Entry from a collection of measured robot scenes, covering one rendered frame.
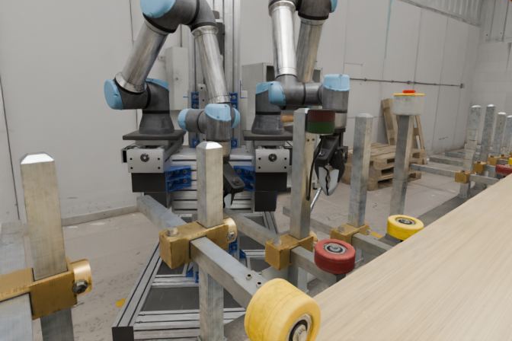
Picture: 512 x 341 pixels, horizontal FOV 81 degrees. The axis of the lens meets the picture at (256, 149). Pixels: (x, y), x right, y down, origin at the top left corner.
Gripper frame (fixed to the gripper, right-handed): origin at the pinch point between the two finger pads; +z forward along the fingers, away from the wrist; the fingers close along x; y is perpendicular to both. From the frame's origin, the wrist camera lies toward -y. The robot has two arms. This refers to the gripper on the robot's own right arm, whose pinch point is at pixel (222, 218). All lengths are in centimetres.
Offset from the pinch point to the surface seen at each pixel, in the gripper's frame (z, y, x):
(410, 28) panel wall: -157, 186, -516
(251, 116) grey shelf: -13, 196, -166
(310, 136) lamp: -29.3, -30.8, -3.8
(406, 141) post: -24, -30, -53
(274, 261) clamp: -1.2, -29.7, 5.2
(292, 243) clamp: -4.6, -30.6, 0.6
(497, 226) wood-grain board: -8, -60, -41
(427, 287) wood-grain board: -8, -59, -2
